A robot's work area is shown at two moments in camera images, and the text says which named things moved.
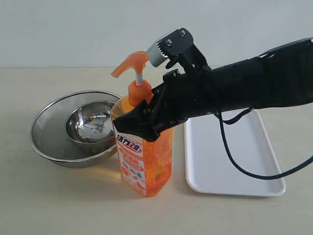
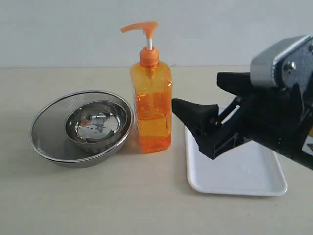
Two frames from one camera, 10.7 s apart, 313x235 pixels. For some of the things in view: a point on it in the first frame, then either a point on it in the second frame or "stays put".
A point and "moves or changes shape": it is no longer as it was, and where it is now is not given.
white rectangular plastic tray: [211, 167] stays put
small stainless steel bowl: [89, 127] stays put
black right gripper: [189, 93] -> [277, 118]
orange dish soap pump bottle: [146, 165] moves or changes shape
